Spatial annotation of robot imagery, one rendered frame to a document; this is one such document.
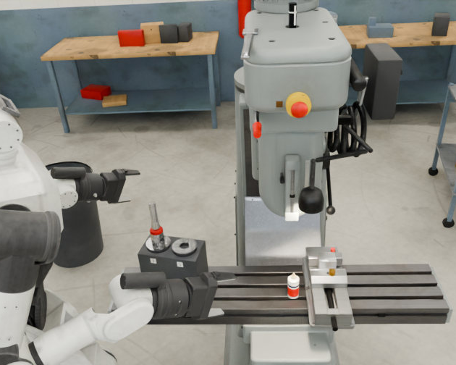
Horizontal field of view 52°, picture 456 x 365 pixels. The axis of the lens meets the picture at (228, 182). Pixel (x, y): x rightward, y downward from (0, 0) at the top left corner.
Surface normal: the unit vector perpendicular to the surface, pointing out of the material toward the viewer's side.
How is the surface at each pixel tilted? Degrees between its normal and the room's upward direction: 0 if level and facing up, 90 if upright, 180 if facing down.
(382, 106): 90
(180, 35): 90
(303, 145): 90
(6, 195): 46
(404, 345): 0
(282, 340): 0
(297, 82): 90
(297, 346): 0
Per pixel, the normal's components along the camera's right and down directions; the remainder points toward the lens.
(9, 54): -0.04, 0.53
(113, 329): 0.51, 0.39
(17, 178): 0.12, -0.86
